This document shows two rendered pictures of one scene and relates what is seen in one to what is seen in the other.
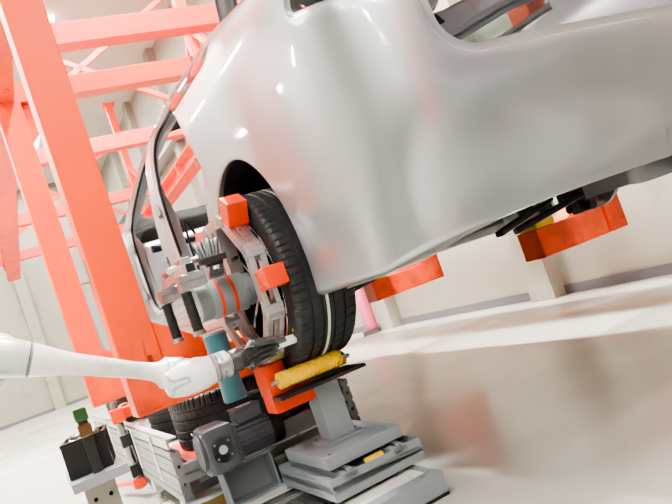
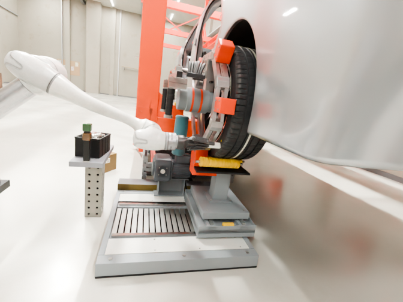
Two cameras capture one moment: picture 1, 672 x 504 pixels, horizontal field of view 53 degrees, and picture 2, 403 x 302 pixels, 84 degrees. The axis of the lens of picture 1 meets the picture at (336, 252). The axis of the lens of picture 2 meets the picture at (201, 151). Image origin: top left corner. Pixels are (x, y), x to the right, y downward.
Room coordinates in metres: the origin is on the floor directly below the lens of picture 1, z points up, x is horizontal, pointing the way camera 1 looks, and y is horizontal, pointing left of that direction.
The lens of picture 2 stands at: (1.09, 0.09, 0.88)
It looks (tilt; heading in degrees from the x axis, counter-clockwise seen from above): 14 degrees down; 11
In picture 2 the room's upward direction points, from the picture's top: 8 degrees clockwise
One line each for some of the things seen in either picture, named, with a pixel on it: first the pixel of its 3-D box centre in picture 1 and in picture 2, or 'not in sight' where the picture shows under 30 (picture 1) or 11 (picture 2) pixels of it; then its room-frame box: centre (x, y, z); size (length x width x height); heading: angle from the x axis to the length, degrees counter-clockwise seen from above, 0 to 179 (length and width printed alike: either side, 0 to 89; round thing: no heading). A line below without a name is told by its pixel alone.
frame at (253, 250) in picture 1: (241, 290); (206, 102); (2.43, 0.37, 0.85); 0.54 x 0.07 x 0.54; 27
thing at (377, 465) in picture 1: (347, 461); (215, 210); (2.50, 0.21, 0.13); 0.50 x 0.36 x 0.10; 27
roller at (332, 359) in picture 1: (309, 369); (219, 162); (2.37, 0.22, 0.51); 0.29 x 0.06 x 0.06; 117
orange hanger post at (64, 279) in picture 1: (44, 228); not in sight; (4.45, 1.78, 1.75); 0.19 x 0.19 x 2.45; 27
